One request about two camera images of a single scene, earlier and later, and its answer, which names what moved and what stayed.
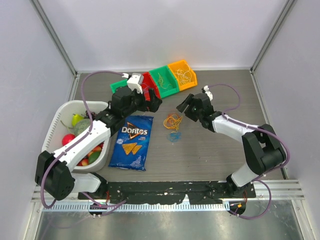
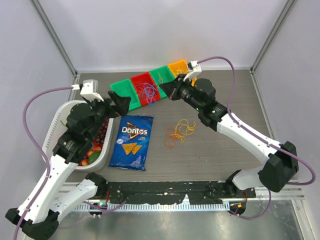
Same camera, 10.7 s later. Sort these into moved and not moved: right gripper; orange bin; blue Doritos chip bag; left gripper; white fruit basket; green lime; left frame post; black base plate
Moved: right gripper; left gripper
Not moved: orange bin; green lime; left frame post; black base plate; blue Doritos chip bag; white fruit basket
